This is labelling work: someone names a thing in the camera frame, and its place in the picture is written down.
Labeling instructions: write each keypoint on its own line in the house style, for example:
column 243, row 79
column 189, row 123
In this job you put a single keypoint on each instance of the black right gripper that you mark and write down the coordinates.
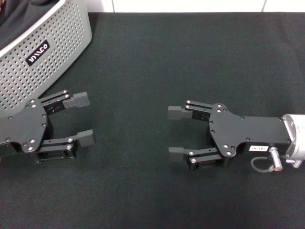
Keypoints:
column 245, row 130

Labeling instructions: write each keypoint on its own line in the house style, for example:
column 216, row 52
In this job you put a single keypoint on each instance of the black tablecloth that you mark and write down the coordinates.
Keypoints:
column 152, row 202

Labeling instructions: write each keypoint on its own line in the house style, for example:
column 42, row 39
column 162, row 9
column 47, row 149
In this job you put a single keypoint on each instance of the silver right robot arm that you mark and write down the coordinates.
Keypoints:
column 296, row 138

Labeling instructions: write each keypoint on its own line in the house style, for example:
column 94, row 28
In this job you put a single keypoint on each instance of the grey perforated storage basket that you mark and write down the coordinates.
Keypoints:
column 54, row 59

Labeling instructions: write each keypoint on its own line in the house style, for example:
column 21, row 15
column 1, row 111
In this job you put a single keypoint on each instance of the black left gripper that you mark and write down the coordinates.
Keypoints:
column 26, row 126

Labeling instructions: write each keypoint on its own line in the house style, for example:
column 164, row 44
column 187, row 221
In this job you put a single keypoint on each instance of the black cloth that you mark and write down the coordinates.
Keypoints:
column 21, row 19

